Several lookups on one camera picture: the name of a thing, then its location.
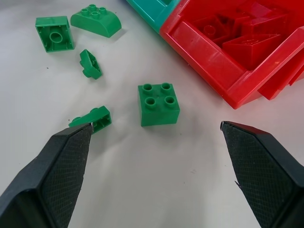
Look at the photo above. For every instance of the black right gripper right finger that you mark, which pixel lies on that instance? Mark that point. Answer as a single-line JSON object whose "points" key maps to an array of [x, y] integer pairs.
{"points": [[266, 175]]}

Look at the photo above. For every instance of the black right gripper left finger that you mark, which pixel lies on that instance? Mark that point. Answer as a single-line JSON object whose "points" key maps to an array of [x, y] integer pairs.
{"points": [[45, 180]]}

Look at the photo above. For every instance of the green square four-stud brick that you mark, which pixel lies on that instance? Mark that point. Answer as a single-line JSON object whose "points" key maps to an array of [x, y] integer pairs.
{"points": [[159, 104]]}

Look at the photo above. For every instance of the green hollow square brick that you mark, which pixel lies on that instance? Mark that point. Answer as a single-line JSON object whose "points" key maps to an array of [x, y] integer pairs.
{"points": [[54, 34]]}

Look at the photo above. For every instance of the red sloped brick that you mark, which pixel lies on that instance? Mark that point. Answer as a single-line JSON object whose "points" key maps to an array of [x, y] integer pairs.
{"points": [[249, 47], [263, 22]]}

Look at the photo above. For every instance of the teal plastic bin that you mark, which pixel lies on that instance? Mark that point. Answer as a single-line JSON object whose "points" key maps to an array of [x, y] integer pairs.
{"points": [[154, 12]]}

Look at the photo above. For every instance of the red plastic bin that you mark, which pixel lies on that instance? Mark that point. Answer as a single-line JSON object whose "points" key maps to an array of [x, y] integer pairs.
{"points": [[213, 59]]}

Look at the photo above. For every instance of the green curved four-stud brick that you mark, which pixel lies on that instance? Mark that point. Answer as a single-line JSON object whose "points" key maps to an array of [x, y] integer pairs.
{"points": [[99, 22]]}

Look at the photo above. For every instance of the small green sloped brick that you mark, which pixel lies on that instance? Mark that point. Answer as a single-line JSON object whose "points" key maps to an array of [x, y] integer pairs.
{"points": [[97, 118], [91, 64]]}

